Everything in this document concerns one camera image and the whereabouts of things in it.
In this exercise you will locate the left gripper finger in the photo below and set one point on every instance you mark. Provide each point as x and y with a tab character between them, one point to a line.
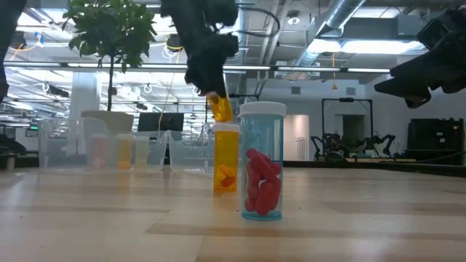
196	83
218	85

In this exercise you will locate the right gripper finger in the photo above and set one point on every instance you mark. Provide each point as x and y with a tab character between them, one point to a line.
418	69
407	89

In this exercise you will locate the large orange pill bottle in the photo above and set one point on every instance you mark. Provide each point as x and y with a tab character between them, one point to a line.
221	109

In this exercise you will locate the orange bottle with mixed pills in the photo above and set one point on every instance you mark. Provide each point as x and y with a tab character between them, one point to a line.
225	153

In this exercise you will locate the small pale yellow pill bottle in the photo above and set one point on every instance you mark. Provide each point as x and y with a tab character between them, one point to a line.
142	153

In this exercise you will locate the small orange pill bottle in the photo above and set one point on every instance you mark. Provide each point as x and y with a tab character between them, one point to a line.
125	153

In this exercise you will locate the small pink pill bottle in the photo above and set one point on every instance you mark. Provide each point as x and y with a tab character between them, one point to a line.
99	153

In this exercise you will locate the black background robot arm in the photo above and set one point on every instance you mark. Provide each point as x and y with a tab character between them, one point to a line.
378	142
329	145

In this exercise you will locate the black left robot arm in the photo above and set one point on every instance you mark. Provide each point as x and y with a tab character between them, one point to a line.
196	18

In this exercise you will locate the clear plastic bin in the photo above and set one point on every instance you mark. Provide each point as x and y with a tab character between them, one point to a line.
189	153
62	153

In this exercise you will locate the black monitor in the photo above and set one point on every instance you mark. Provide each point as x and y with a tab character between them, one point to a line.
160	122

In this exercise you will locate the black cabinet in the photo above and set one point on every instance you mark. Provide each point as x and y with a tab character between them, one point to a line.
435	140

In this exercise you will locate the green leafy plant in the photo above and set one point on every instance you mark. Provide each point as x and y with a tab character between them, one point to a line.
113	29

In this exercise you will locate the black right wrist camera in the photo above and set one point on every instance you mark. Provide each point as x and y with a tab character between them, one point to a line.
433	34

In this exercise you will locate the black background rig frame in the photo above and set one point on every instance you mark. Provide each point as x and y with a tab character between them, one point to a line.
346	99

